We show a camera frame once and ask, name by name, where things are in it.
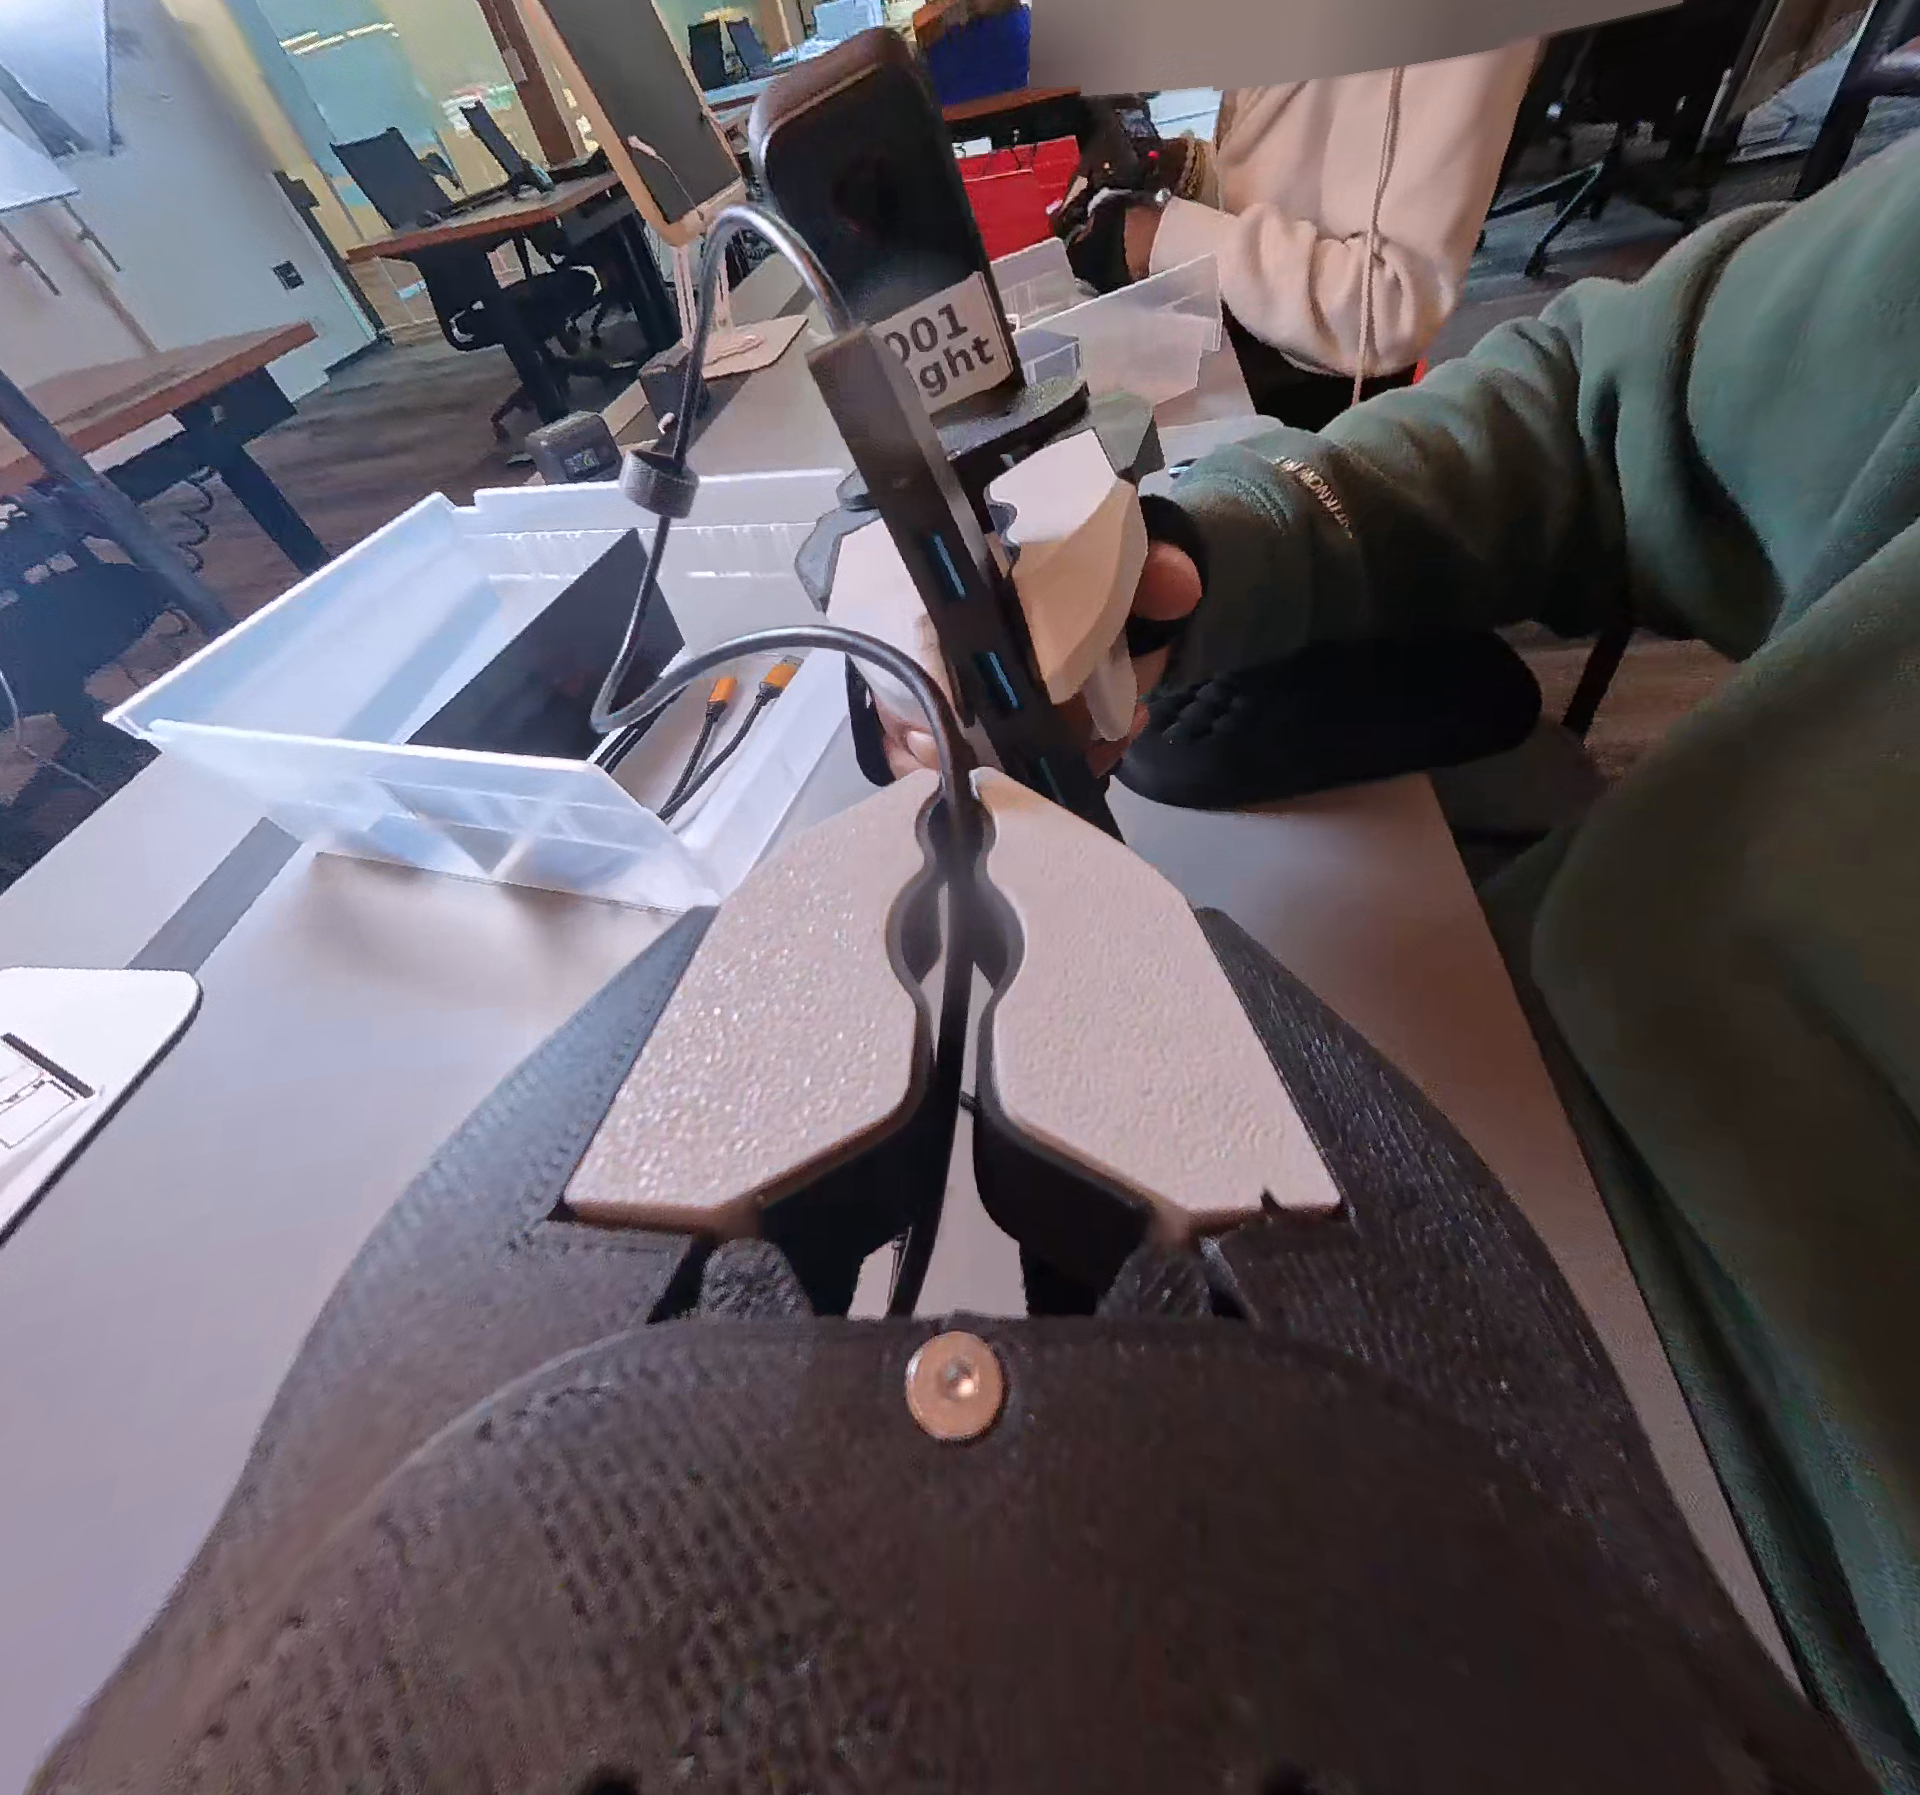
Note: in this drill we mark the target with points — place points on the small black USB hub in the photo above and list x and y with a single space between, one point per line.
900 444

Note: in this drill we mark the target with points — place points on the person's right hand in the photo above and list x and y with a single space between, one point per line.
1167 592

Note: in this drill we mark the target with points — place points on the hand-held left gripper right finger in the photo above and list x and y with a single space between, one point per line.
1140 1060

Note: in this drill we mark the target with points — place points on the clear plastic bin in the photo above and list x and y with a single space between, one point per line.
375 776
1155 309

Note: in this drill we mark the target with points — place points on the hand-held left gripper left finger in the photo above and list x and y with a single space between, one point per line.
765 1060

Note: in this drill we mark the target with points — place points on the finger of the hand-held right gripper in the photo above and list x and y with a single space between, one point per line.
1080 566
886 594

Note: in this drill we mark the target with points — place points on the black divider of clear bin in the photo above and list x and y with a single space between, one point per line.
540 654

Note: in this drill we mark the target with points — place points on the black power adapter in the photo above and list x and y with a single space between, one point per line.
569 447

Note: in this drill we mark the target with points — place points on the brown office desk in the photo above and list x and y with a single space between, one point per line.
151 379

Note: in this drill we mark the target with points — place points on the person's green sweatshirt torso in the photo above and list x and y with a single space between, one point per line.
1771 1000

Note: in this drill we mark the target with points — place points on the red plastic bin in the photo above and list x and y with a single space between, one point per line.
1005 197

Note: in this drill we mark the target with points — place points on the black chair armrest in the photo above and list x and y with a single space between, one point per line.
1352 729

